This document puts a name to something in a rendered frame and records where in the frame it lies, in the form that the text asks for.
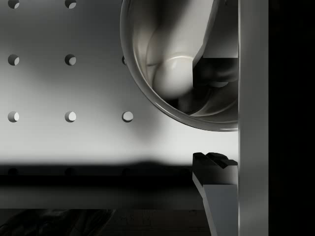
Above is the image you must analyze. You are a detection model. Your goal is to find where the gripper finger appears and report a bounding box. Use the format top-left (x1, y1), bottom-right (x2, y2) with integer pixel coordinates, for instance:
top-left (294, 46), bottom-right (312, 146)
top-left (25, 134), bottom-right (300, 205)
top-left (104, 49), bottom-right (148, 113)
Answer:
top-left (192, 0), bottom-right (239, 89)
top-left (192, 151), bottom-right (239, 236)

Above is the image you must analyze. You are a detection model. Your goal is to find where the black mug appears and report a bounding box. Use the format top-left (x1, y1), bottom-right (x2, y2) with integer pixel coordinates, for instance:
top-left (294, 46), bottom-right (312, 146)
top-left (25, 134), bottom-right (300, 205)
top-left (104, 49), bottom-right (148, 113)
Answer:
top-left (120, 0), bottom-right (239, 132)

